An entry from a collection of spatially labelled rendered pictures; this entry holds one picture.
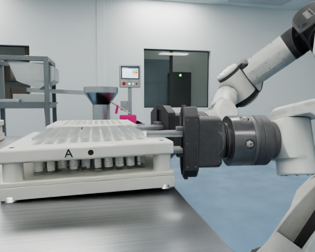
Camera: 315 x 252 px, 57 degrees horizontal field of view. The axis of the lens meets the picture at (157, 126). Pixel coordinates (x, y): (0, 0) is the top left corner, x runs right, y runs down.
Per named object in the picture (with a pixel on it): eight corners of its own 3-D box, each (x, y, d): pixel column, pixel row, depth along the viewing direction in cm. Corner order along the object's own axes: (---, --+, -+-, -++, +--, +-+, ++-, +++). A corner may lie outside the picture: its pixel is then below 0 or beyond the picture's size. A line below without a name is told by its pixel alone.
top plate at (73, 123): (128, 124, 106) (128, 119, 106) (137, 131, 82) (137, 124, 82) (57, 126, 101) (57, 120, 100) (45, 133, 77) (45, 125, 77)
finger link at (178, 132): (146, 135, 51) (180, 134, 52) (146, 137, 48) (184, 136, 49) (146, 126, 51) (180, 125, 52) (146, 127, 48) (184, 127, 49)
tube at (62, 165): (58, 186, 44) (55, 137, 43) (59, 183, 45) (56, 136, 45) (67, 185, 44) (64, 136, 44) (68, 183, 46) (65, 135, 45)
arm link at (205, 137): (187, 105, 45) (262, 104, 46) (178, 104, 54) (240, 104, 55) (187, 185, 46) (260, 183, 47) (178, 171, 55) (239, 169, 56)
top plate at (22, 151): (-4, 165, 39) (-5, 150, 38) (33, 141, 62) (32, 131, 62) (174, 154, 44) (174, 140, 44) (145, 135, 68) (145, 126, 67)
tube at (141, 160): (138, 179, 47) (136, 133, 46) (137, 177, 48) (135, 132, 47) (146, 179, 47) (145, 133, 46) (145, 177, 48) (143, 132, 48)
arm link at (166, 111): (174, 104, 60) (208, 103, 68) (143, 104, 67) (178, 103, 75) (174, 164, 61) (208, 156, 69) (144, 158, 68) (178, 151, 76)
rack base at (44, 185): (-2, 202, 39) (-3, 184, 39) (34, 164, 63) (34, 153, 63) (175, 186, 44) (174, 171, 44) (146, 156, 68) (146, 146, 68)
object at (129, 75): (120, 121, 322) (119, 64, 317) (119, 121, 332) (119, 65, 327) (141, 121, 326) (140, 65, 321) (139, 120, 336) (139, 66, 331)
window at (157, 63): (142, 108, 574) (142, 48, 564) (142, 108, 575) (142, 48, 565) (208, 108, 601) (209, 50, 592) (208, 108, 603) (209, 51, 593)
